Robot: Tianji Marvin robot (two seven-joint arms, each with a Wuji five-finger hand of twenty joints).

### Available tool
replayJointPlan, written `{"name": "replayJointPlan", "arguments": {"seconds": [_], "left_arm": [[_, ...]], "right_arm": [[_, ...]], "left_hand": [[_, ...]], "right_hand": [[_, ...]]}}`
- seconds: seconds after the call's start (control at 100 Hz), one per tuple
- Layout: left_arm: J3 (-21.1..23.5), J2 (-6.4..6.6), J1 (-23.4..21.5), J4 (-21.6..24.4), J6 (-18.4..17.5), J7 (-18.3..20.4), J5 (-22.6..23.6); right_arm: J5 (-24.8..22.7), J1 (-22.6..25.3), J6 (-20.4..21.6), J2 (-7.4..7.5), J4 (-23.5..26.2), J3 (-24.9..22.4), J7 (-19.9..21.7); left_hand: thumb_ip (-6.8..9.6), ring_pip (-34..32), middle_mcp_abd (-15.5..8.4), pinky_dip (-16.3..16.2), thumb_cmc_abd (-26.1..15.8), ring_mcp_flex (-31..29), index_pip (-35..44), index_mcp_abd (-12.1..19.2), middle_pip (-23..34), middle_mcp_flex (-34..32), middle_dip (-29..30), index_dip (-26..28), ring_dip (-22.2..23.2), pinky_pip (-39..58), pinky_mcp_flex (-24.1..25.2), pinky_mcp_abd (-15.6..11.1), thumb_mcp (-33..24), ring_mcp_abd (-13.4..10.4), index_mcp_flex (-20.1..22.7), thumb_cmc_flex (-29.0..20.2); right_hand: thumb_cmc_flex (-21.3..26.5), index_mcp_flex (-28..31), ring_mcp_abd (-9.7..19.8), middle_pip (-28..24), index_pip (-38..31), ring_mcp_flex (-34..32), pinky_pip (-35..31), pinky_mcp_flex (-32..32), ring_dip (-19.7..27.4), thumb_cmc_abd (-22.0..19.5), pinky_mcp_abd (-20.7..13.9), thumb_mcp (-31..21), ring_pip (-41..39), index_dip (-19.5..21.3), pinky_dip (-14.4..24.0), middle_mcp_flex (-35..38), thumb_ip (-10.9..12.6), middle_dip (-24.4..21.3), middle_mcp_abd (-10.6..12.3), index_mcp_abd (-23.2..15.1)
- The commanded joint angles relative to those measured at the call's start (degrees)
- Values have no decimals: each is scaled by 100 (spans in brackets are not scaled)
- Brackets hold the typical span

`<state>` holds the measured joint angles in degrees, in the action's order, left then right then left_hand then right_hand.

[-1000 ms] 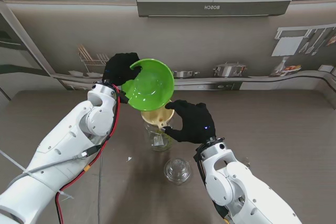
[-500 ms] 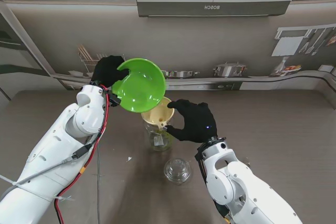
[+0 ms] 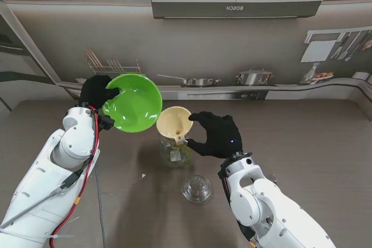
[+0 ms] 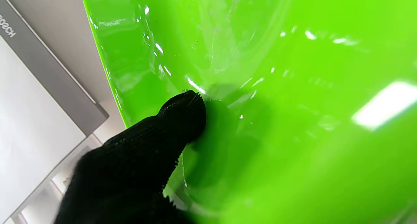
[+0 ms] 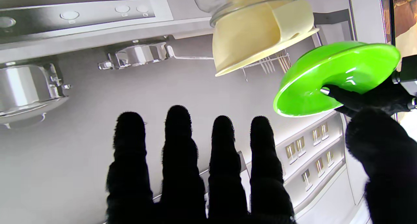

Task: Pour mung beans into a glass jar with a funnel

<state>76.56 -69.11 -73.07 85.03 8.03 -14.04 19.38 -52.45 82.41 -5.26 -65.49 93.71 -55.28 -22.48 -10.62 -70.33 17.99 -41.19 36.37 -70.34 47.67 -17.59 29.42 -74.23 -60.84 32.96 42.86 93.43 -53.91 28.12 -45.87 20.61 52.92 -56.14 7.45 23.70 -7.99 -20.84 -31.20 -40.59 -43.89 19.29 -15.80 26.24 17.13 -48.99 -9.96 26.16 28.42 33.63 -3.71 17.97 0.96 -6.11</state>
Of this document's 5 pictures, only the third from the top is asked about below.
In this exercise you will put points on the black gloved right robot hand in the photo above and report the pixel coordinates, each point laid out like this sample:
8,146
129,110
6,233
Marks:
221,140

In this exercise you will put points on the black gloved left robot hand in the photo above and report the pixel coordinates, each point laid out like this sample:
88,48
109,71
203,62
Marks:
94,89

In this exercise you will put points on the mung beans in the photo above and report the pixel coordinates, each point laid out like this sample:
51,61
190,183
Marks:
181,155

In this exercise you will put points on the green plastic bowl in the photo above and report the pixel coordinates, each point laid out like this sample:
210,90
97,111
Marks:
136,105

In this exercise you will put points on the clear glass jar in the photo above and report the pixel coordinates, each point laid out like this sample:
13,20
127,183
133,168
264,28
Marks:
174,155

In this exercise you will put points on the beige plastic funnel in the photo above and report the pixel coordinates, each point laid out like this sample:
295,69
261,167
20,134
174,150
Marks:
171,120

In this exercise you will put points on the clear glass jar lid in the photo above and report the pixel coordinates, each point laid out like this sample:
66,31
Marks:
197,190

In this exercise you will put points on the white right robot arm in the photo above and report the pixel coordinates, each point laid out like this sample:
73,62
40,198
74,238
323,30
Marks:
261,201

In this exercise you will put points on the printed kitchen scene backdrop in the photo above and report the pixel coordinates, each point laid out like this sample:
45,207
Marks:
203,27

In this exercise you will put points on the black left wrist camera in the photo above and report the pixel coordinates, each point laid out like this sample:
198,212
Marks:
105,122

